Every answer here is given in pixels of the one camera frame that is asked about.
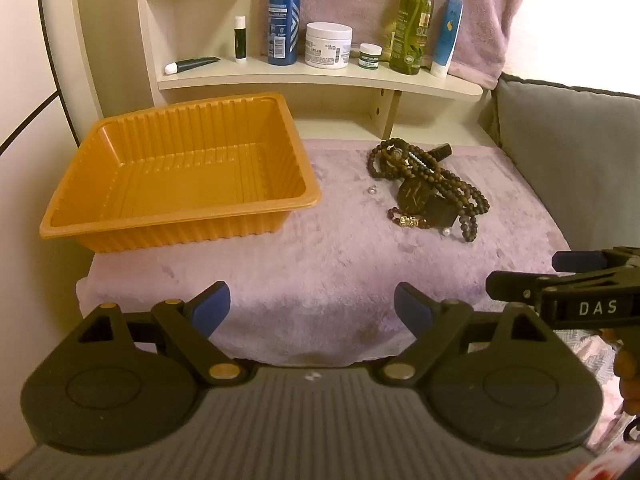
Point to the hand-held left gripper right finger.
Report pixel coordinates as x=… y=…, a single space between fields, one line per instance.
x=411 y=305

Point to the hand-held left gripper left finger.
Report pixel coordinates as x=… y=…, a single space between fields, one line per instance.
x=216 y=301

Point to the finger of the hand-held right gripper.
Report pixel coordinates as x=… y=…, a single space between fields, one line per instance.
x=510 y=285
x=575 y=261

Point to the orange ribbed plastic tray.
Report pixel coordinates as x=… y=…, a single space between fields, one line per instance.
x=190 y=175

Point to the small dark case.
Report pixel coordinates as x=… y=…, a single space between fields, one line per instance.
x=441 y=151

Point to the person's right hand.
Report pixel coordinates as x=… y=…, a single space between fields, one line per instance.
x=627 y=375

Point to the lilac fuzzy mat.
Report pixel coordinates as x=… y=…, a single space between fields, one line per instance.
x=325 y=270

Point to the grey cushion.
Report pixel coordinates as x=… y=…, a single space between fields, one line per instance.
x=565 y=160

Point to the dark green tube white cap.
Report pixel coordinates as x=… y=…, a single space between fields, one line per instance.
x=197 y=64

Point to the cream wooden shelf unit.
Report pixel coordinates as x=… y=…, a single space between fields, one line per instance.
x=320 y=76

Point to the small green cream jar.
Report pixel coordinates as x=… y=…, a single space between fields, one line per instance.
x=370 y=57

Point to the blue and white tube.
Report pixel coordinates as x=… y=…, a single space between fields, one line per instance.
x=446 y=40

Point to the small dark stick tube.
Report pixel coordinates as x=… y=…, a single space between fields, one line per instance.
x=240 y=40

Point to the green oil spray bottle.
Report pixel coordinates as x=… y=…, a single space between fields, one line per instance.
x=411 y=35

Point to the white cream jar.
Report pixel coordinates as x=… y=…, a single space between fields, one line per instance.
x=327 y=45

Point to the blue spray bottle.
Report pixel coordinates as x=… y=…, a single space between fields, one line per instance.
x=283 y=25

